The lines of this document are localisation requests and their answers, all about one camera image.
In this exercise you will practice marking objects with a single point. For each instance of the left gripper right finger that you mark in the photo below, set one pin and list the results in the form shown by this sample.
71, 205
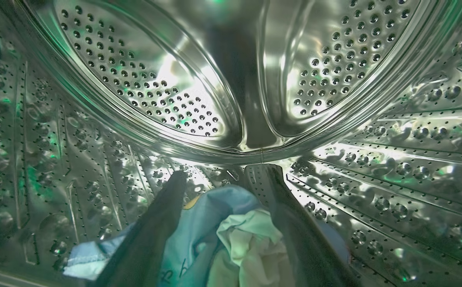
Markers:
306, 247

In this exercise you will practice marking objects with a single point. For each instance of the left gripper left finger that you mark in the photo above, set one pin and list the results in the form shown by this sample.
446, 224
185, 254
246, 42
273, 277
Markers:
151, 239

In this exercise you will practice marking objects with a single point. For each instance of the blue cartoon print garment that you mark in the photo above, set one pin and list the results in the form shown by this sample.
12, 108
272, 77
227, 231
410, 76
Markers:
203, 223

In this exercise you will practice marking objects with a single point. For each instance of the white garment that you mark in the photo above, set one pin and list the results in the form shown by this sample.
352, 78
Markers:
250, 247

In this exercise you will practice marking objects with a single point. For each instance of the stainless steel washer drum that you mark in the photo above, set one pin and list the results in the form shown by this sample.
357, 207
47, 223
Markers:
230, 79

